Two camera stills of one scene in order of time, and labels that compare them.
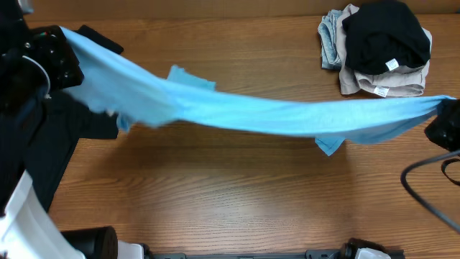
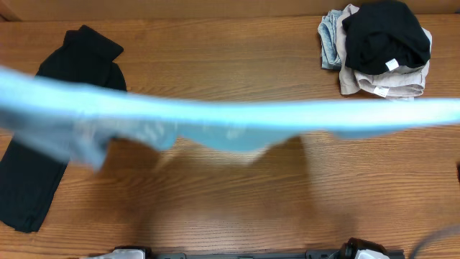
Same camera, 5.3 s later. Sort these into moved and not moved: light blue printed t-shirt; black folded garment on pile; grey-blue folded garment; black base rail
Moved: light blue printed t-shirt
Not moved: grey-blue folded garment; black folded garment on pile; black base rail
